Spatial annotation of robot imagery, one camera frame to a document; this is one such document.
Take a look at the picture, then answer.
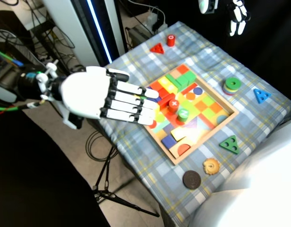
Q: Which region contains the blue plaid cloth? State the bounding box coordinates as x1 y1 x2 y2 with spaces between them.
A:
97 21 291 227

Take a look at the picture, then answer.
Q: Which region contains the black metal frame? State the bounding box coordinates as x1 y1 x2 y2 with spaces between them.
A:
29 20 77 71

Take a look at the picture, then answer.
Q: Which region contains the red cylinder with X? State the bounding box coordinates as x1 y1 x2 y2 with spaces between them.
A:
168 99 180 114

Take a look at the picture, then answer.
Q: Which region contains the black box device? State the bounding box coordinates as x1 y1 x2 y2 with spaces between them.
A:
125 25 152 48

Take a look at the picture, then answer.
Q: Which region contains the blue ring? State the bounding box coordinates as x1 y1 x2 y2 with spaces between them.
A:
222 85 240 95

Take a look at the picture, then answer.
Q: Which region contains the dark brown round cookie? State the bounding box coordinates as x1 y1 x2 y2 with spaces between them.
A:
182 170 202 190

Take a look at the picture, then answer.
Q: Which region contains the white column with blue light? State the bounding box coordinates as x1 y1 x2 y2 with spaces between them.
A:
42 0 127 68

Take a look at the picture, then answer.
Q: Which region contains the white blurred robot shell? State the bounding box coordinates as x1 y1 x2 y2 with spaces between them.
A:
190 119 291 227

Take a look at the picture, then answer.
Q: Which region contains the green triangle block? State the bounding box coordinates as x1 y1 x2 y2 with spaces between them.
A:
219 135 240 155

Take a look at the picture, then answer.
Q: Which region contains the blue triangle block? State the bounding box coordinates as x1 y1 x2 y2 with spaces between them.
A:
253 88 272 104

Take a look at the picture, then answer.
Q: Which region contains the yellow ring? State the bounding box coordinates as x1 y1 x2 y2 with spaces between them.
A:
222 83 241 93

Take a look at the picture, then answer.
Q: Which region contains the white power strip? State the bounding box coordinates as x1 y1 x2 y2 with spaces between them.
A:
145 11 169 33

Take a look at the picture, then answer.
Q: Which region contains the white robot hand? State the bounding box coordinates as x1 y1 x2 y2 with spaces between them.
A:
229 0 249 37
61 66 159 126

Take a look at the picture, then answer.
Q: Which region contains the wooden puzzle tray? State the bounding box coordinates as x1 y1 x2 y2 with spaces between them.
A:
143 63 239 166

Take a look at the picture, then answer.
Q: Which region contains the green cylinder with N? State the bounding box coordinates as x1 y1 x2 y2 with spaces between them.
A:
177 108 189 123

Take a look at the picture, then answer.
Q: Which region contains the black coiled cable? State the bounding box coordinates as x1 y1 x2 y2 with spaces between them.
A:
85 129 119 163

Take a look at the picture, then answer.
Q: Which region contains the grey braided cable sleeve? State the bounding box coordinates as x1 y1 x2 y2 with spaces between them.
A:
0 28 42 68

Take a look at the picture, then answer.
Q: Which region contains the red ring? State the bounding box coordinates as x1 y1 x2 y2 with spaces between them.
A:
222 87 238 96

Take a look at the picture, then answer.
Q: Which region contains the red triangle block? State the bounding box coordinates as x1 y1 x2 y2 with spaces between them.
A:
150 43 165 55

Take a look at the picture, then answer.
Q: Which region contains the green ring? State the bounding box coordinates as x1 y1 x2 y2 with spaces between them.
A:
225 77 242 92

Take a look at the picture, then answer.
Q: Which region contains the black tripod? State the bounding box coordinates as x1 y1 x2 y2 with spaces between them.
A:
92 144 160 218

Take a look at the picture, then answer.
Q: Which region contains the tan round cookie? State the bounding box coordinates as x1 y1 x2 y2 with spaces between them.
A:
202 157 220 175

